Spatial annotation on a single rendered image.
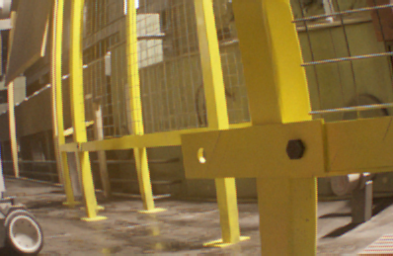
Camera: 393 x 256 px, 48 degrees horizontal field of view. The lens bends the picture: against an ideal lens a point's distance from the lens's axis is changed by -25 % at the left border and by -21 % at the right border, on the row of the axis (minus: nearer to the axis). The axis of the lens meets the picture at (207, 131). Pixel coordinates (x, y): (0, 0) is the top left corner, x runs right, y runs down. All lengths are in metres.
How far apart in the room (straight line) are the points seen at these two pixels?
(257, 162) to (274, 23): 0.14
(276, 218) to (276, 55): 0.16
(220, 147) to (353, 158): 0.18
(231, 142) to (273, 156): 0.06
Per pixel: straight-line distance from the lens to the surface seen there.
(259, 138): 0.54
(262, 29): 0.53
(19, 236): 1.93
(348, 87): 2.54
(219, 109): 1.93
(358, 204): 1.91
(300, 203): 0.54
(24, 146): 7.38
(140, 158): 3.05
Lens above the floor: 0.45
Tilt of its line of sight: 1 degrees down
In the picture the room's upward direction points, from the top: 7 degrees counter-clockwise
